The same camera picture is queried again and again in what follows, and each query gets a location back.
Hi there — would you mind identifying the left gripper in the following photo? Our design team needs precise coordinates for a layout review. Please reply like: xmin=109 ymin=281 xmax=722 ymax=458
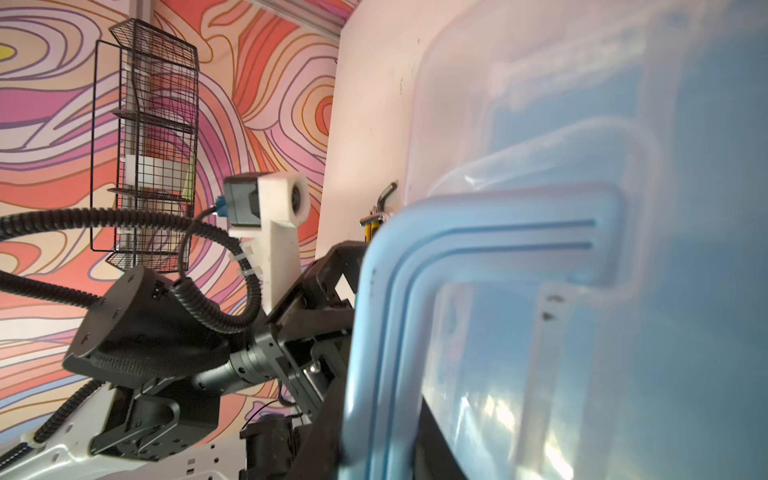
xmin=191 ymin=239 xmax=367 ymax=421

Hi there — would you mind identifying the blue plastic tool box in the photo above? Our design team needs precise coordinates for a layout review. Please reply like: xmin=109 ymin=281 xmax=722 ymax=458
xmin=338 ymin=1 xmax=767 ymax=479

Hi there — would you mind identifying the yellow black utility knife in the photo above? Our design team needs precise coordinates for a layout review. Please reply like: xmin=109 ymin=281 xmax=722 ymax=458
xmin=359 ymin=211 xmax=388 ymax=243

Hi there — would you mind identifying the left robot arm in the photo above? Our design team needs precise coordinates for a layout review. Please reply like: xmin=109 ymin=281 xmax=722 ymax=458
xmin=1 ymin=208 xmax=367 ymax=479

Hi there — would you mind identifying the dark steel hex key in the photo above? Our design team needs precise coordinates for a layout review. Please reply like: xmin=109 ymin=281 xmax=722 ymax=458
xmin=375 ymin=182 xmax=398 ymax=212

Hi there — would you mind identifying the left black wire basket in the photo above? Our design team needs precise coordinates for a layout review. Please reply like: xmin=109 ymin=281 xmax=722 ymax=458
xmin=89 ymin=17 xmax=200 ymax=274

